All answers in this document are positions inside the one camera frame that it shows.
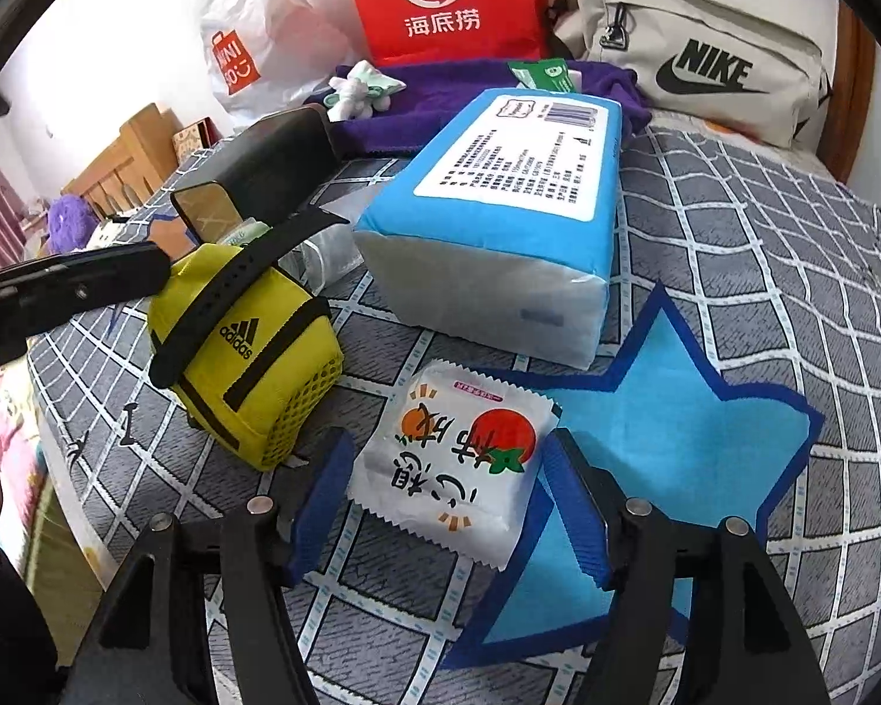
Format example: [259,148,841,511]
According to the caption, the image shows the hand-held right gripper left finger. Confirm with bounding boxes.
[66,426,357,705]

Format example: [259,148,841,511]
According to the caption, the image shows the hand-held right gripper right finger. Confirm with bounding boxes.
[543,429,830,705]

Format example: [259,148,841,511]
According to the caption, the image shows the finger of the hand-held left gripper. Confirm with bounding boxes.
[0,275,169,372]
[0,241,172,295]

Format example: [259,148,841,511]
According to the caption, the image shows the white snack packet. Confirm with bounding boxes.
[347,358,565,570]

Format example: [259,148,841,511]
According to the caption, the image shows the yellow pouch with black straps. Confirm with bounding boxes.
[147,209,352,472]

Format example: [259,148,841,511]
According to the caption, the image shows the white mesh pouch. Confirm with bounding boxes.
[297,191,383,287]

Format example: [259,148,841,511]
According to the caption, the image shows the white and green socks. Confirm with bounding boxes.
[327,62,405,120]

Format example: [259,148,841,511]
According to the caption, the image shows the purple fabric basket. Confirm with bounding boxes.
[304,59,654,159]

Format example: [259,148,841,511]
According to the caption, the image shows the green packet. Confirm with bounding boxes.
[506,59,584,93]

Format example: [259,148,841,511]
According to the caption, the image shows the orange star patch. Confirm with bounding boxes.
[113,206,192,258]

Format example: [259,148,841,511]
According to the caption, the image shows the purple plush toy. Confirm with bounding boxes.
[48,194,96,254]

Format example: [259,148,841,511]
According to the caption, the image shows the wooden headboard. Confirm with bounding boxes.
[62,103,181,221]

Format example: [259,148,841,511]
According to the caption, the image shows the blue star patch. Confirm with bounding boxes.
[440,283,827,669]

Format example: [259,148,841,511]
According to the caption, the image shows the patterned box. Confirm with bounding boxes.
[170,121,210,163]

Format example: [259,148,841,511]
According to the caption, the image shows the dark tin box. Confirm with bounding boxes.
[170,106,346,243]

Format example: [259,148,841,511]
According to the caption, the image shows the blue tissue pack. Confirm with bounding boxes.
[352,86,625,372]

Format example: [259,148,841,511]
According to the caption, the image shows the white plastic shopping bag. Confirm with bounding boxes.
[189,0,372,119]

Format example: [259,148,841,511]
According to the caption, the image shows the grey checked tablecloth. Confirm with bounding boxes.
[25,125,881,705]

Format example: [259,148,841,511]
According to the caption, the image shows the red paper bag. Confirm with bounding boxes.
[336,0,552,67]

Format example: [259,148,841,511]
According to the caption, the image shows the grey waist bag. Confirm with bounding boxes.
[547,0,834,149]

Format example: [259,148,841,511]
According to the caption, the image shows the brown wooden door frame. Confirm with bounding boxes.
[822,0,878,184]

